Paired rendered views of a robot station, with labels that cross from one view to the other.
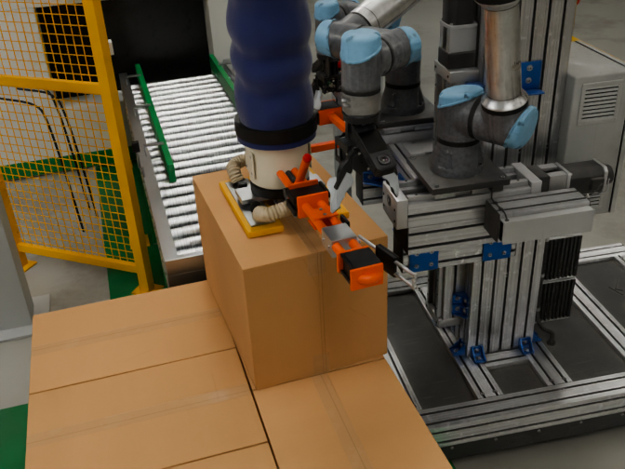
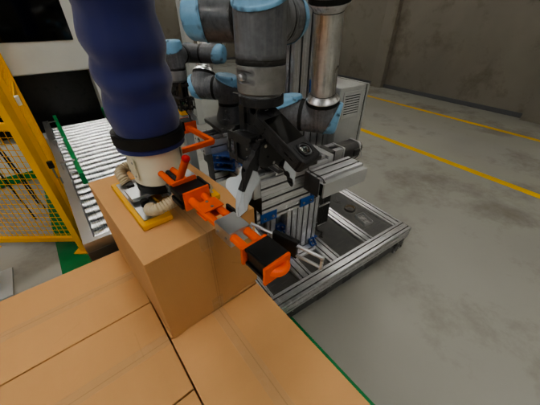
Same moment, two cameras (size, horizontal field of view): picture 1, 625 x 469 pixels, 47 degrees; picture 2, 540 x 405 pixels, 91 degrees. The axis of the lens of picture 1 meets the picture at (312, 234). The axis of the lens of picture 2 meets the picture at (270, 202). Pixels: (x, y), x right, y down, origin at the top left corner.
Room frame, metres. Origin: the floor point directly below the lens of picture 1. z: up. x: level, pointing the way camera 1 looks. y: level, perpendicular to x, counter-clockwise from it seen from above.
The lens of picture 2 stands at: (0.93, 0.06, 1.51)
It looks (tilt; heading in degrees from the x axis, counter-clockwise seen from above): 36 degrees down; 336
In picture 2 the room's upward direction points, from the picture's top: straight up
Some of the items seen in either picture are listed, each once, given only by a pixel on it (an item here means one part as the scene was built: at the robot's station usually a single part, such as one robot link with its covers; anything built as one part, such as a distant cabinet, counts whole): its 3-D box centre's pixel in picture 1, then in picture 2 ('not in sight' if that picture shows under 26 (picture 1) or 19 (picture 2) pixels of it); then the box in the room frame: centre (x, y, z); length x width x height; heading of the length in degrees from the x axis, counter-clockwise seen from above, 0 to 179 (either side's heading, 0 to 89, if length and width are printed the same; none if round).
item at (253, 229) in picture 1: (248, 200); (138, 197); (1.85, 0.18, 0.97); 0.34 x 0.10 x 0.05; 18
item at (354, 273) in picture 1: (359, 267); (265, 258); (1.31, -0.10, 1.07); 0.08 x 0.07 x 0.05; 18
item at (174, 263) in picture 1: (263, 247); (156, 218); (2.23, 0.18, 0.58); 0.70 x 0.03 x 0.06; 105
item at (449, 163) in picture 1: (457, 151); not in sight; (1.85, -0.41, 1.09); 0.15 x 0.15 x 0.10
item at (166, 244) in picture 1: (142, 158); (64, 170); (3.28, 0.80, 0.50); 2.31 x 0.05 x 0.19; 15
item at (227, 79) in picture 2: (401, 60); (227, 87); (2.34, -0.32, 1.20); 0.13 x 0.12 x 0.14; 54
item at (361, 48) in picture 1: (362, 61); (261, 17); (1.34, -0.11, 1.51); 0.09 x 0.08 x 0.11; 136
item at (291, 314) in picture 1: (285, 261); (175, 232); (1.87, 0.09, 0.74); 0.60 x 0.40 x 0.40; 19
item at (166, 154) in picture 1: (144, 113); (61, 143); (3.63, 0.84, 0.60); 1.60 x 0.11 x 0.09; 15
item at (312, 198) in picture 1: (308, 198); (190, 192); (1.64, 0.01, 1.07); 0.10 x 0.08 x 0.06; 108
